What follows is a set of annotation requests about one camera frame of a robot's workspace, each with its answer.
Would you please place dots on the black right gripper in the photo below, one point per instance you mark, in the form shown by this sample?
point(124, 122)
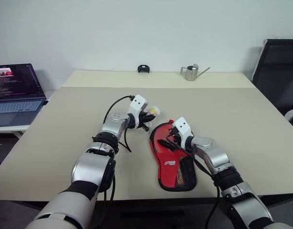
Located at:
point(178, 143)

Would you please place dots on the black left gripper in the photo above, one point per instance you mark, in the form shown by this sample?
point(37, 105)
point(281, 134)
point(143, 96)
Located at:
point(144, 119)

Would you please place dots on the red and black paddle case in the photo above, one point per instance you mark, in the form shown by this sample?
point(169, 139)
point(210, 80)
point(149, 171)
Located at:
point(168, 174)

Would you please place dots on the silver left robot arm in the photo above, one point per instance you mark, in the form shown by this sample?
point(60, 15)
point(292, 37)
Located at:
point(94, 167)

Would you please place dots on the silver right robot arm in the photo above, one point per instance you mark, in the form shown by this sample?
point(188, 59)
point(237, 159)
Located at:
point(218, 159)

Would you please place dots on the small black clamp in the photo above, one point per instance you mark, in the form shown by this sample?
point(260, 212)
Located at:
point(143, 69)

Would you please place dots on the steel watering can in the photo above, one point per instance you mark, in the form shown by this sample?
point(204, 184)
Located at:
point(191, 74)

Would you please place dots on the black office chair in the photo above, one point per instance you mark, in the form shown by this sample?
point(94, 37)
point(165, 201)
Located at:
point(277, 69)

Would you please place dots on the open laptop computer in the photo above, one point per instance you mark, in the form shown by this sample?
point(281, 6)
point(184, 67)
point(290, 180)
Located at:
point(15, 81)

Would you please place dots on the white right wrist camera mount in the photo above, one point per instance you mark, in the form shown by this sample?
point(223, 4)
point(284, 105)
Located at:
point(183, 127)

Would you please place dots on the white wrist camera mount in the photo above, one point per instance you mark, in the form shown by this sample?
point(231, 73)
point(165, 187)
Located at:
point(137, 105)
point(183, 127)

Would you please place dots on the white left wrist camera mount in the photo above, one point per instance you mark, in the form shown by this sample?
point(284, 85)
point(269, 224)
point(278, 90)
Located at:
point(137, 105)

